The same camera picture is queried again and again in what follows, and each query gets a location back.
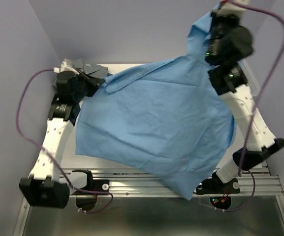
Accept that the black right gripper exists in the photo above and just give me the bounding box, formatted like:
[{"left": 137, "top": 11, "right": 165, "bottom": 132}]
[{"left": 206, "top": 4, "right": 243, "bottom": 63}]

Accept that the light blue long sleeve shirt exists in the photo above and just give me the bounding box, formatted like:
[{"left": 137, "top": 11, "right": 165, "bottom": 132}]
[{"left": 75, "top": 15, "right": 236, "bottom": 200}]

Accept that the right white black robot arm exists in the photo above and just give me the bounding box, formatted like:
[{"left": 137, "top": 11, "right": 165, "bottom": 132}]
[{"left": 201, "top": 2, "right": 284, "bottom": 193}]

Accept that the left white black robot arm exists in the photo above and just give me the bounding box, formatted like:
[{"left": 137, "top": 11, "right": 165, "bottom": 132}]
[{"left": 19, "top": 70, "right": 108, "bottom": 208}]

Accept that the folded grey button shirt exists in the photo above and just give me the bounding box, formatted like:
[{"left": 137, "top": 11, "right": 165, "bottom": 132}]
[{"left": 71, "top": 59, "right": 111, "bottom": 87}]

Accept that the white plastic mesh basket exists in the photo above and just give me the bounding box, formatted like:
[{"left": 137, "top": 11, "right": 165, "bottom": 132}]
[{"left": 239, "top": 59, "right": 260, "bottom": 97}]

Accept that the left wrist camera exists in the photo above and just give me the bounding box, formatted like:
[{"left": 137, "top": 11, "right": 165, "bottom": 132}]
[{"left": 53, "top": 59, "right": 79, "bottom": 75}]

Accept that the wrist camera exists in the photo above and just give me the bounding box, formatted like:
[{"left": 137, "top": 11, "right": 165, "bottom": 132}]
[
  {"left": 53, "top": 59, "right": 79, "bottom": 75},
  {"left": 216, "top": 0, "right": 250, "bottom": 19}
]

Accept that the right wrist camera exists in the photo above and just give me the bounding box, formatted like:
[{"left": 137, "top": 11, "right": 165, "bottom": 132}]
[{"left": 216, "top": 0, "right": 250, "bottom": 19}]

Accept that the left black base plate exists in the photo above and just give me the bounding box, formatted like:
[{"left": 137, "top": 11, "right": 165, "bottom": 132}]
[{"left": 70, "top": 179, "right": 110, "bottom": 196}]

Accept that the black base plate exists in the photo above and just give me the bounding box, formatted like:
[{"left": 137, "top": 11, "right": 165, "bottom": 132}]
[
  {"left": 70, "top": 179, "right": 110, "bottom": 196},
  {"left": 194, "top": 178, "right": 241, "bottom": 195}
]

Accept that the aluminium mounting rail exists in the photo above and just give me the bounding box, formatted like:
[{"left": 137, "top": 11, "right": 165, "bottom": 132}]
[{"left": 23, "top": 168, "right": 284, "bottom": 198}]

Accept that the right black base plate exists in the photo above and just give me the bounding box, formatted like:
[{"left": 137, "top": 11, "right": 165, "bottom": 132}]
[{"left": 194, "top": 178, "right": 241, "bottom": 195}]

